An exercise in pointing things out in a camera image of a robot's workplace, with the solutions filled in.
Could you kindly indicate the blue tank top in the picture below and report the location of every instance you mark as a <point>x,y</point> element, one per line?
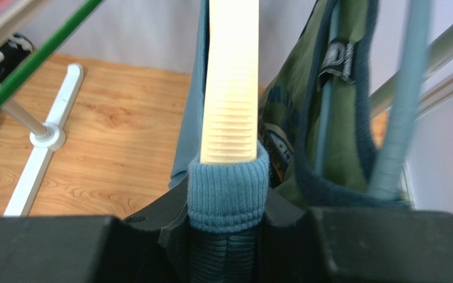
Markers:
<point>225,201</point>

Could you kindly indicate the teal plastic hanger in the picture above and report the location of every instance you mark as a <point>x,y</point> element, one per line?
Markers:
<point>408,83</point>

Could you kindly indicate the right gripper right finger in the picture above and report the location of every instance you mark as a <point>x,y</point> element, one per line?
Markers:
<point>282,255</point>

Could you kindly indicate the green plastic hanger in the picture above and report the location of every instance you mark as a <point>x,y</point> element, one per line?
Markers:
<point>18,77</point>

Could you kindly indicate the wooden hanger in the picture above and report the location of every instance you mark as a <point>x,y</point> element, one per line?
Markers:
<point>229,131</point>
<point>18,15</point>

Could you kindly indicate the metal clothes rack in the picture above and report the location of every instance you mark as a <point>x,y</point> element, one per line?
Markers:
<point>65,166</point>

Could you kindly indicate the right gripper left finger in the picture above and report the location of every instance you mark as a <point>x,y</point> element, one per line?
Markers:
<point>167,237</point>

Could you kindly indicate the olive green tank top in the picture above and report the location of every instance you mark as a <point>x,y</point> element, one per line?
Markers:
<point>315,115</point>

